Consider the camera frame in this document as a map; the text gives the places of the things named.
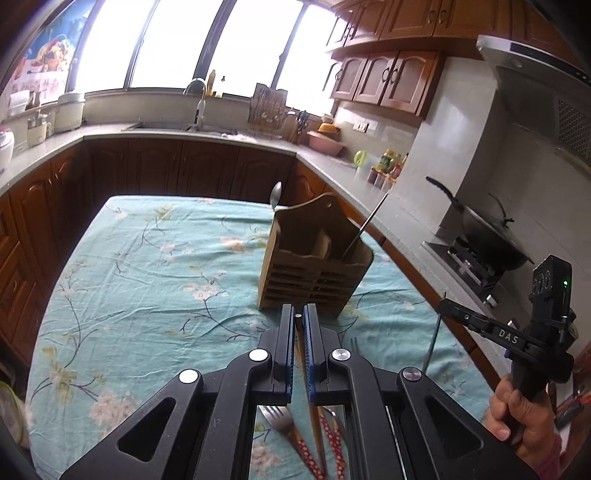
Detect person's right hand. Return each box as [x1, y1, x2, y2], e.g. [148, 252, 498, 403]
[482, 373, 562, 463]

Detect printed fruit window blind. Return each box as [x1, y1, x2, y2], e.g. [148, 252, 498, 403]
[9, 0, 100, 100]

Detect person's right forearm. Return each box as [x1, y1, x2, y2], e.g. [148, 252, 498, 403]
[517, 434, 566, 480]

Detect pink basin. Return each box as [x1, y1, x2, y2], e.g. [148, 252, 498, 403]
[307, 130, 345, 157]

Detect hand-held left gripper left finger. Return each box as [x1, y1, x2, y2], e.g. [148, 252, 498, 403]
[60, 302, 297, 480]

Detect white plastic container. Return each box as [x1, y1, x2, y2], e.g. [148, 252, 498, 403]
[8, 90, 31, 116]

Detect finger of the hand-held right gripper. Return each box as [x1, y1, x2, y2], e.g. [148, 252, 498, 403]
[437, 298, 539, 354]

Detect steel chopstick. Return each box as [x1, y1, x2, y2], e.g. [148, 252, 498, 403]
[341, 191, 390, 260]
[426, 292, 446, 372]

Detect wooden utensil holder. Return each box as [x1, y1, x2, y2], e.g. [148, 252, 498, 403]
[257, 193, 374, 319]

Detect knife block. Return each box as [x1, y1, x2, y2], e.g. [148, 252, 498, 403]
[288, 110, 311, 145]

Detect teal floral tablecloth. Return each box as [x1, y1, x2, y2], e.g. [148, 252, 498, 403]
[25, 195, 497, 480]

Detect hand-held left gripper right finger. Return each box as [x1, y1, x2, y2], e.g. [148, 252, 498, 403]
[302, 302, 541, 480]

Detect chrome faucet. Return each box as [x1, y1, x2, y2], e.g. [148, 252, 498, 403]
[182, 78, 208, 127]

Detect white and red rice cooker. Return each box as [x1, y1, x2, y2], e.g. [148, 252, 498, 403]
[0, 126, 17, 176]

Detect black wok with lid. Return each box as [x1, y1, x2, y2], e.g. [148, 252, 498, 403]
[426, 176, 535, 271]

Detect gas stove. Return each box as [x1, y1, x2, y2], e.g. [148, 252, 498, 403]
[420, 236, 513, 308]

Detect range hood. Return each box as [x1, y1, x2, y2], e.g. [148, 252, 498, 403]
[475, 34, 591, 164]

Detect red dotted wooden chopstick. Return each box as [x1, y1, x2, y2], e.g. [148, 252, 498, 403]
[294, 436, 325, 479]
[320, 411, 346, 480]

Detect spice jar set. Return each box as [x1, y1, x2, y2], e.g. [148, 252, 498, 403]
[368, 167, 397, 191]

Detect grey kitchen countertop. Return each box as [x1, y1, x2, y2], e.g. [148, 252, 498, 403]
[0, 121, 513, 333]

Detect kitchen window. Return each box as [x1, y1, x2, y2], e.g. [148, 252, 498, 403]
[69, 0, 345, 100]

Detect tall white rice cooker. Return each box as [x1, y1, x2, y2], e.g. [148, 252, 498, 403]
[53, 91, 87, 134]

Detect wooden upper cabinets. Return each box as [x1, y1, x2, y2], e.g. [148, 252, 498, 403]
[323, 0, 555, 121]

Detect steel sink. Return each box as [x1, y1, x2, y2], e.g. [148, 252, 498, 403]
[121, 120, 241, 136]

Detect dish rack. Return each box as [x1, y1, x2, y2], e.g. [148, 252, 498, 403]
[248, 83, 296, 134]

